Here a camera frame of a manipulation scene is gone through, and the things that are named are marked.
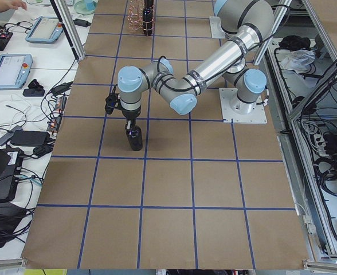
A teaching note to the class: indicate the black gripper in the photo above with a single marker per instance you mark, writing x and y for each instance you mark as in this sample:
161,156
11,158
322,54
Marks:
130,114

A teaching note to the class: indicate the dark glass wine bottle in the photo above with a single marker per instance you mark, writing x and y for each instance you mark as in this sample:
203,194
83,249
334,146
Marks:
134,135

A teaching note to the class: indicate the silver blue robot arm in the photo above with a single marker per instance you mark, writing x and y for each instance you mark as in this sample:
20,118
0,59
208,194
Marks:
247,24

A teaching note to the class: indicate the dark bottle in basket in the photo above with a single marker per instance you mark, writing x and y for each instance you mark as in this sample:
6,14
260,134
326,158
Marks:
148,17

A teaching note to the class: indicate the person hand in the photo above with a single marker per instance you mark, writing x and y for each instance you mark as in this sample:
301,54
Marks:
6,5

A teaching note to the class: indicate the black small device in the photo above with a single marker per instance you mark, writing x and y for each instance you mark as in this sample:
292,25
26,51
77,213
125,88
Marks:
34,89

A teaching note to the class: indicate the brown paper table mat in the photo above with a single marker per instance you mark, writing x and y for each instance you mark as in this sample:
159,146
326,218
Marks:
200,194

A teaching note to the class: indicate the black power adapter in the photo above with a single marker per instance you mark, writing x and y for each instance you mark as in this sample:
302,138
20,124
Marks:
29,138

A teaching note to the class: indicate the green glass bowl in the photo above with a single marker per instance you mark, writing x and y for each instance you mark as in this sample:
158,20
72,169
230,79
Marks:
85,7

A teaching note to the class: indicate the upper blue teach pendant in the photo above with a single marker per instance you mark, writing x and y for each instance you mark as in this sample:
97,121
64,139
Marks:
46,30

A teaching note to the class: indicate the blue teach pendant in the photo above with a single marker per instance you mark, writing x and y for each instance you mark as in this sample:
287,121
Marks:
14,70
46,30

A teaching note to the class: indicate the lower blue teach pendant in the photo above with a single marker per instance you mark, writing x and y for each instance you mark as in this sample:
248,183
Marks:
14,70

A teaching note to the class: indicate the grey adapter block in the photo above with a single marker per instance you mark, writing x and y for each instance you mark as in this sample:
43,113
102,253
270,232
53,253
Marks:
5,138

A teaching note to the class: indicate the black laptop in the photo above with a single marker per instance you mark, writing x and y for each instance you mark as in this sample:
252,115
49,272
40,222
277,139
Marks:
10,167

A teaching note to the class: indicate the white crumpled cloth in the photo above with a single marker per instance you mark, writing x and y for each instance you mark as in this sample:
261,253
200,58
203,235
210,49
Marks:
299,61

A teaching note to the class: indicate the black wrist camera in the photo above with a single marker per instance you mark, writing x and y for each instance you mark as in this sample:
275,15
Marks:
111,103

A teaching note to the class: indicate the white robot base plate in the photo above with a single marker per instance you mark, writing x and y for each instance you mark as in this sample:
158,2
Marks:
235,111

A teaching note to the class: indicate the copper wire wine basket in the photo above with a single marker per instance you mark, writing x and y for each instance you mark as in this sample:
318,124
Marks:
135,16

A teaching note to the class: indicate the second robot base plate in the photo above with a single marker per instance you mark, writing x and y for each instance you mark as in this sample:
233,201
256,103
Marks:
216,29

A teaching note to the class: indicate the aluminium frame post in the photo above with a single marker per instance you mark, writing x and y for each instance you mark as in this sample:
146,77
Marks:
65,18

